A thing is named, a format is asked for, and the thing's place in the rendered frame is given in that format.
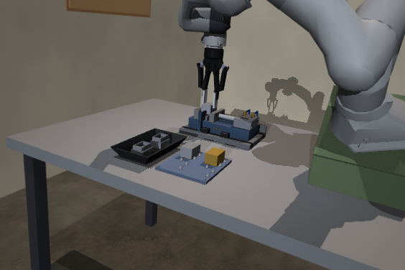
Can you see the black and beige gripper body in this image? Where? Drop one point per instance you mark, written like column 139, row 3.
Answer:
column 213, row 55

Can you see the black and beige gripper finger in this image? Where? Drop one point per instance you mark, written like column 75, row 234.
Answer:
column 203, row 81
column 218, row 86

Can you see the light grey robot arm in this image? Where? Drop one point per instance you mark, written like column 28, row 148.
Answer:
column 358, row 46

